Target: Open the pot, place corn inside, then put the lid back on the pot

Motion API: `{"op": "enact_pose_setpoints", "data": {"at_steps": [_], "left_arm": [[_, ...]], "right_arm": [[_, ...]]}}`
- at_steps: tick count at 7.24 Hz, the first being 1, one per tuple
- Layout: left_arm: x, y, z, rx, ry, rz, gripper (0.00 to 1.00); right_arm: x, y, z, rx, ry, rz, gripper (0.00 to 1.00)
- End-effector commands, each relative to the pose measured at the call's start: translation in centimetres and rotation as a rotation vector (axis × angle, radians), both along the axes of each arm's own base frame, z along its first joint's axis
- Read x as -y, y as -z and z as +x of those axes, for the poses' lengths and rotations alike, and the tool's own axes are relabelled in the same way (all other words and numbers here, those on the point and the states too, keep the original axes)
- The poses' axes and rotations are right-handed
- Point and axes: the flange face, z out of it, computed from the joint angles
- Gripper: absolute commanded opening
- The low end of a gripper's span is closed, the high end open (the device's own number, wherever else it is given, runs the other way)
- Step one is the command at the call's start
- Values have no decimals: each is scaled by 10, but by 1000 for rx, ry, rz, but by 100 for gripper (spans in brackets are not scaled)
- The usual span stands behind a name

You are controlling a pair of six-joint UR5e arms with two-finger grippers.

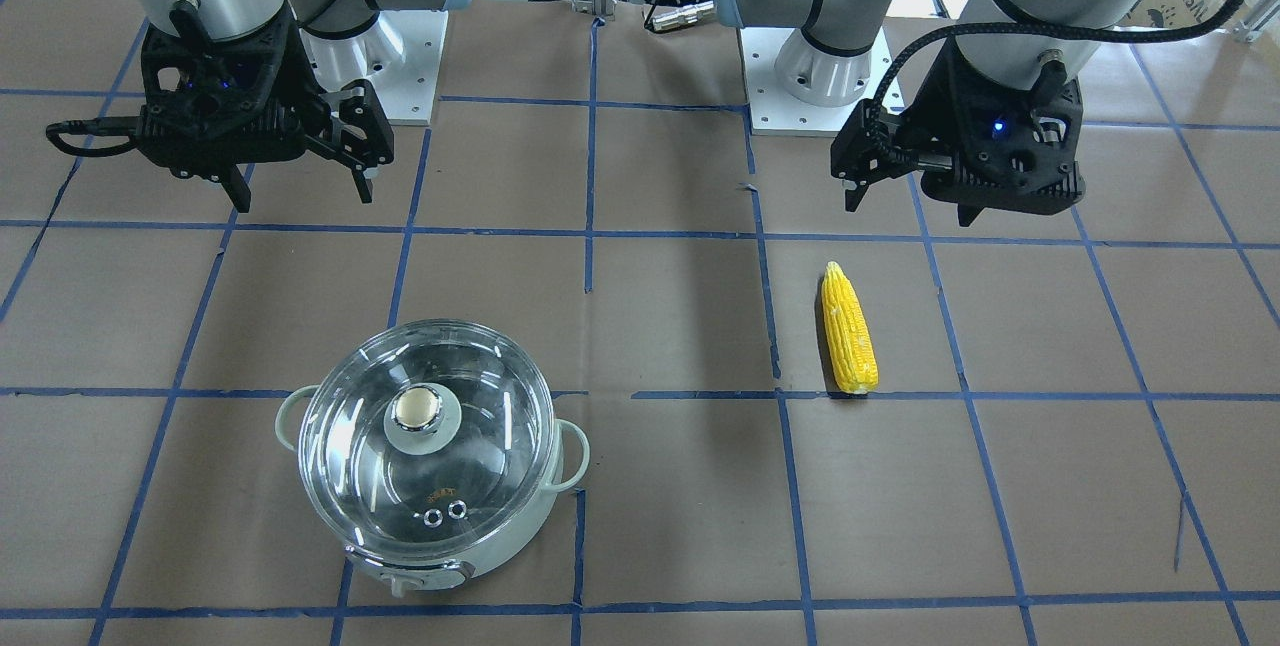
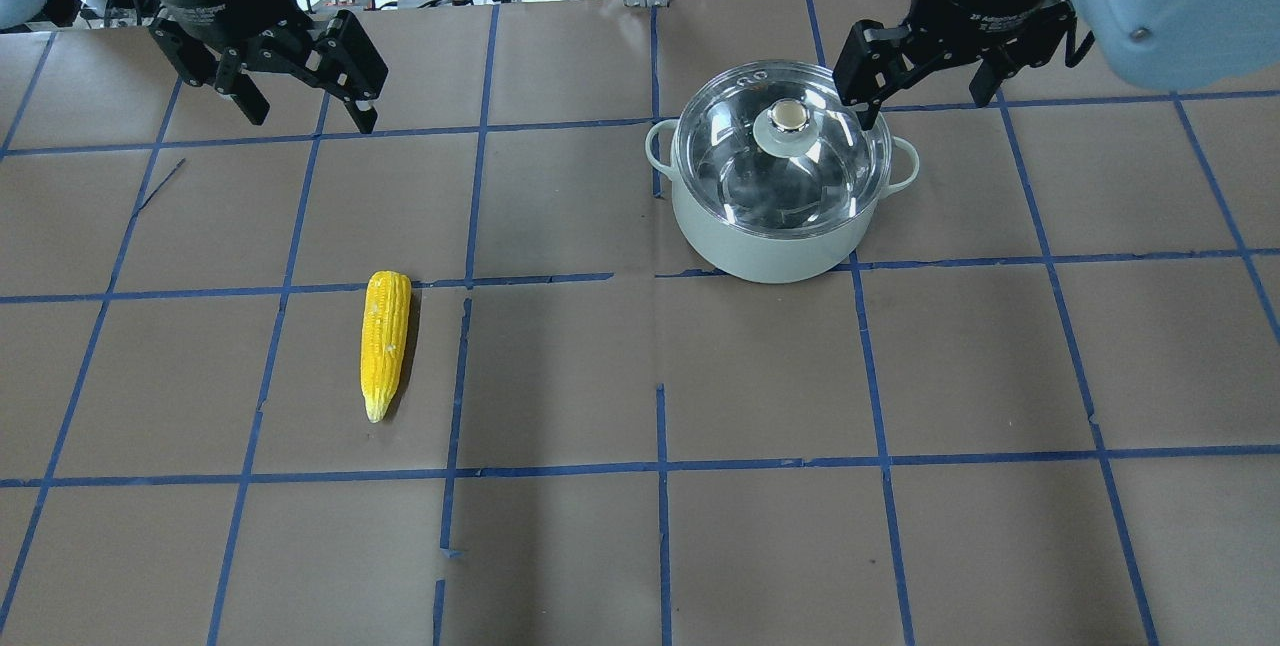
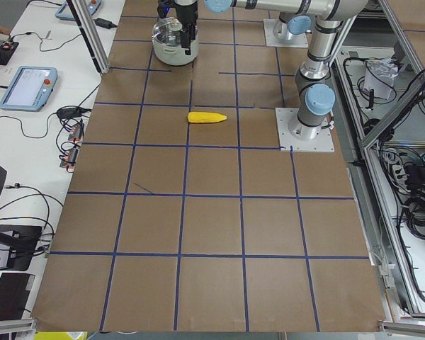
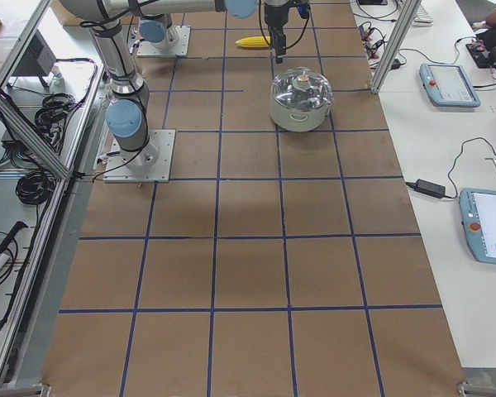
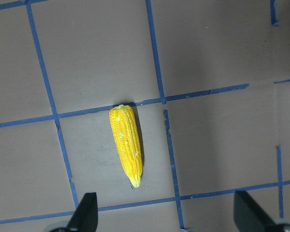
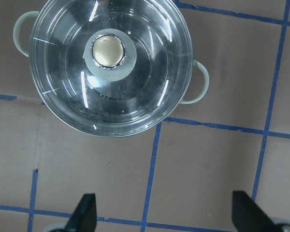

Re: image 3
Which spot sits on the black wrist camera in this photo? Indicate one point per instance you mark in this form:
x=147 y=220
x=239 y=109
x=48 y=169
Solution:
x=163 y=8

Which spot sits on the white crumpled paper bag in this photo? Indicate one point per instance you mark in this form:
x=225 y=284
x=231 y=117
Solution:
x=380 y=77

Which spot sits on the near blue teach pendant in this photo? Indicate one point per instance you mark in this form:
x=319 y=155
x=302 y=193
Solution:
x=29 y=89

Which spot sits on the brown paper table cover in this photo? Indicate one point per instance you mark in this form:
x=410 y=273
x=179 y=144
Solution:
x=175 y=226

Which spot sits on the white steel cooking pot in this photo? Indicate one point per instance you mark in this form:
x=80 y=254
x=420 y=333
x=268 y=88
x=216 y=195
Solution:
x=175 y=56

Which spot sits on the black monitor stand base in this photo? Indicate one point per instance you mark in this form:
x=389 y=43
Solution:
x=18 y=245

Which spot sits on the black power adapter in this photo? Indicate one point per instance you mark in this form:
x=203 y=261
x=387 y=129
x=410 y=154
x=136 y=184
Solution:
x=103 y=23

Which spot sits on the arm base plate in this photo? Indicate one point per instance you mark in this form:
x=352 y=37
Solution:
x=295 y=137
x=278 y=35

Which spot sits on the yellow corn cob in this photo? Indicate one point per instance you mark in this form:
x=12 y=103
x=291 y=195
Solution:
x=202 y=117

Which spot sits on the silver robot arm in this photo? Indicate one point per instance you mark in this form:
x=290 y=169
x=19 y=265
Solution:
x=297 y=23
x=317 y=100

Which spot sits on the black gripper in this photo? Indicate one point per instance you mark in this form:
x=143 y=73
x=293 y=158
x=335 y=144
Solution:
x=185 y=14

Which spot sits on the black box device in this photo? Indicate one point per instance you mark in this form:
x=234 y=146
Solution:
x=14 y=291

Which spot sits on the aluminium frame post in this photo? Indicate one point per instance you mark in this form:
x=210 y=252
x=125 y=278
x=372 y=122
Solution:
x=90 y=35

